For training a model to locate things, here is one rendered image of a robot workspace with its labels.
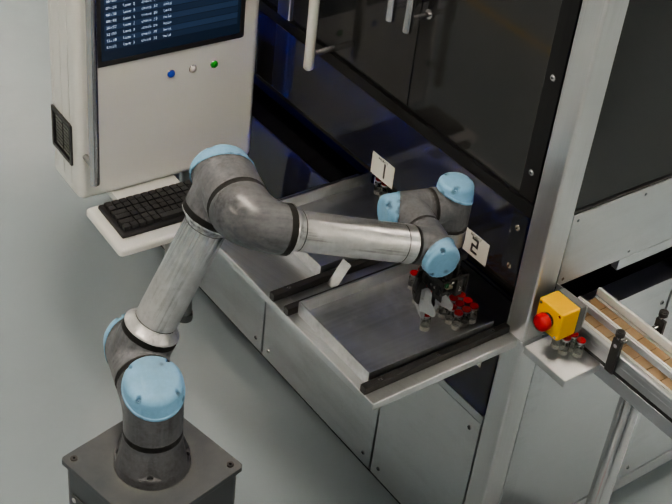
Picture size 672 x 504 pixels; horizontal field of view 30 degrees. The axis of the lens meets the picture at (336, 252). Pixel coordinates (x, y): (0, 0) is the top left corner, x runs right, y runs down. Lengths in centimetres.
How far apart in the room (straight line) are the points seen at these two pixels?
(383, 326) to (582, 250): 46
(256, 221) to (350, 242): 19
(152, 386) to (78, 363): 156
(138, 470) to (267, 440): 126
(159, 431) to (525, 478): 114
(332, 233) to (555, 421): 106
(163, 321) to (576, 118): 88
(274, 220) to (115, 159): 105
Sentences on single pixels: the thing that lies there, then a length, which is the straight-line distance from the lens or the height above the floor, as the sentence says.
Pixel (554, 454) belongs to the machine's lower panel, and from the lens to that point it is 324.
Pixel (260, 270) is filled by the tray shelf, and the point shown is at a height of 88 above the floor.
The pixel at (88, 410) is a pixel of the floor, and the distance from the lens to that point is 378.
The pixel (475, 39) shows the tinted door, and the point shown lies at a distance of 264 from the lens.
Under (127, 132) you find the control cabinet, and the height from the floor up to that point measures 97.
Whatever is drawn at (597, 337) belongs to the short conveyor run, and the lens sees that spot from 277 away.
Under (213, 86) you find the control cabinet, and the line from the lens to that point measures 321.
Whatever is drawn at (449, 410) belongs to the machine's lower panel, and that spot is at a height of 53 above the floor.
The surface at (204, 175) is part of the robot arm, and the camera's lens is 229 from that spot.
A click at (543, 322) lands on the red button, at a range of 265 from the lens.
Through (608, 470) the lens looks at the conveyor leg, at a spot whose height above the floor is 59.
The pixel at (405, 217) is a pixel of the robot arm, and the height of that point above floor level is 125.
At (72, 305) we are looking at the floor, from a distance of 413.
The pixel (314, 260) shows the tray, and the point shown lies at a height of 91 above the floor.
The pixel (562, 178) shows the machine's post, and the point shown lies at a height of 132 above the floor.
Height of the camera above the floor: 265
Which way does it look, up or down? 37 degrees down
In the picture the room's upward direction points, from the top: 7 degrees clockwise
